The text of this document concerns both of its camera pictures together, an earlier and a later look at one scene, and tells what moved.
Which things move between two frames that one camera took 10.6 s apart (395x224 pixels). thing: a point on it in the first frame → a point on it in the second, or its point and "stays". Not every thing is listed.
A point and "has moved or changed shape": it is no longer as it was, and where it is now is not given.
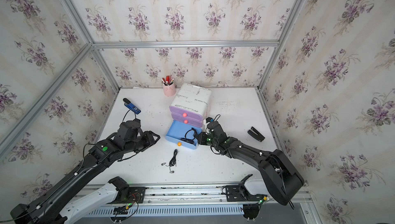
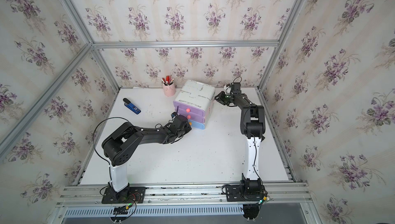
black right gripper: [200, 139] → [219, 97]
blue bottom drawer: [177, 131] has moved or changed shape
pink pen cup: [169, 90] stays
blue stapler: [131, 106] stays
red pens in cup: [168, 81] stays
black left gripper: [149, 139] → [187, 127]
